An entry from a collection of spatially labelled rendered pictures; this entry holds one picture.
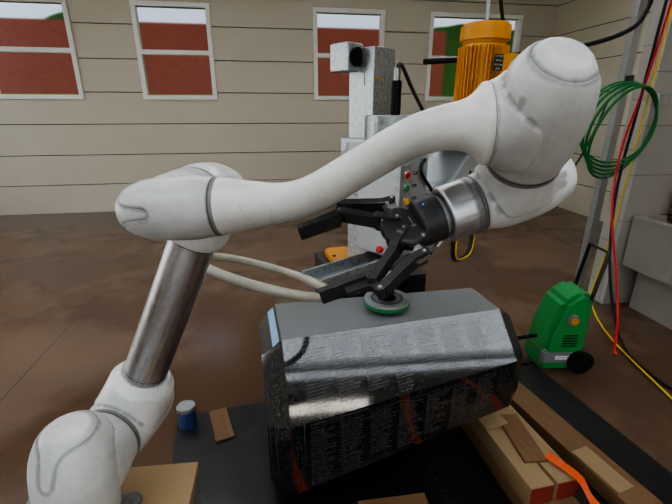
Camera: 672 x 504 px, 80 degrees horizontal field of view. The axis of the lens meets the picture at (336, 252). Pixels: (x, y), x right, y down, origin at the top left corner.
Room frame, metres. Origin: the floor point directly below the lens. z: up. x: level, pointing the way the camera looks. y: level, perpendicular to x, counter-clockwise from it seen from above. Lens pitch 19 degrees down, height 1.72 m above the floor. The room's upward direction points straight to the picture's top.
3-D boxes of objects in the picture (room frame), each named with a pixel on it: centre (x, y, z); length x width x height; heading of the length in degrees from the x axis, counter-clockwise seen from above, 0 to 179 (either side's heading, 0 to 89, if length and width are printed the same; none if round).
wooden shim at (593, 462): (1.48, -1.27, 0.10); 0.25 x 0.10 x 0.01; 19
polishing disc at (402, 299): (1.72, -0.24, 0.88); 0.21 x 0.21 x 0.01
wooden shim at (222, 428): (1.85, 0.66, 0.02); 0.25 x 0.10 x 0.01; 25
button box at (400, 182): (1.59, -0.27, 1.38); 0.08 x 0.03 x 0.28; 134
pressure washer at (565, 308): (2.52, -1.58, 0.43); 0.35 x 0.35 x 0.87; 1
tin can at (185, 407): (1.86, 0.85, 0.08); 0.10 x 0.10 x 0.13
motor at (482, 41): (2.17, -0.73, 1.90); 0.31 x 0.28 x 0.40; 44
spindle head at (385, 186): (1.78, -0.30, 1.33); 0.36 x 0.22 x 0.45; 134
